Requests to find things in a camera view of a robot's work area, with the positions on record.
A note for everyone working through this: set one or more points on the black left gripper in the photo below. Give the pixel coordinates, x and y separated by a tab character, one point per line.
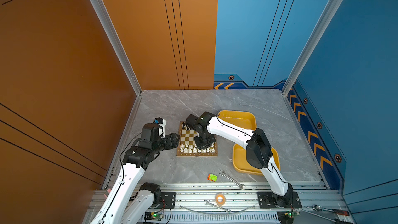
174	142

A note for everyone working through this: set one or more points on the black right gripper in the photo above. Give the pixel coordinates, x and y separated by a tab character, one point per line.
210	141

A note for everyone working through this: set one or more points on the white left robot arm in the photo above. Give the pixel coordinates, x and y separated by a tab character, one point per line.
135	159

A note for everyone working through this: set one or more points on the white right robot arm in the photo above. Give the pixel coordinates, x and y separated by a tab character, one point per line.
241	128

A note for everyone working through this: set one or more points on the wooden chess board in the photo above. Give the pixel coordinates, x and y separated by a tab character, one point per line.
187	146

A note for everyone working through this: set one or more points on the green circuit board left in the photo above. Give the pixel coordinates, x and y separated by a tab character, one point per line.
153	217

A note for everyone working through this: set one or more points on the green circuit board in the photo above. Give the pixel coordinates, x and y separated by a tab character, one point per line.
287	217
153	217

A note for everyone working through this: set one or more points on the green circuit board right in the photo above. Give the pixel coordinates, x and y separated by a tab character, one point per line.
287	217

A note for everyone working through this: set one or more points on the green orange small cube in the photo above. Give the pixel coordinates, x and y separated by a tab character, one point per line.
212	177

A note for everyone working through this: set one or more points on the yellow tray near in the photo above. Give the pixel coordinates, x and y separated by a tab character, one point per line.
240	163

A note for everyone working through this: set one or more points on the yellow tray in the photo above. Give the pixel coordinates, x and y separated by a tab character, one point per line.
241	119
240	163

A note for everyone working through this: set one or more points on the yellow tray far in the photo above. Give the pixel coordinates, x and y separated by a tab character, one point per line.
241	119

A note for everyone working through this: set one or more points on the silver wrench on table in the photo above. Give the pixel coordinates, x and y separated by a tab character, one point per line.
238	184

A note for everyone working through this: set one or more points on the tape roll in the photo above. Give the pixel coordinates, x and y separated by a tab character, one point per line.
220	199

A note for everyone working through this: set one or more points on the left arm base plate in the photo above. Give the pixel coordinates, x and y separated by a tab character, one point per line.
169	197

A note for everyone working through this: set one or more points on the silver wrench on rail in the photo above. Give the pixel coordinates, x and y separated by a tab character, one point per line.
218	207

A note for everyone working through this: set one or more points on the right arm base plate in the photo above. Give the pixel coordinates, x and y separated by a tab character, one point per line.
266	199

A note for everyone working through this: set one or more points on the red handled ratchet tool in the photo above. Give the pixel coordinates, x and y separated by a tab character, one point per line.
319	208

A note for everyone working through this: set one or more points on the aluminium corner post left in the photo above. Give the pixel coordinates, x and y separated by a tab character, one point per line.
109	28

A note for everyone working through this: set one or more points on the aluminium corner post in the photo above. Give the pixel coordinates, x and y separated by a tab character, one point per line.
323	22
109	28

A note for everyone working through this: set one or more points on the aluminium corner post right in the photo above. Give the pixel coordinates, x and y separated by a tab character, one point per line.
323	22

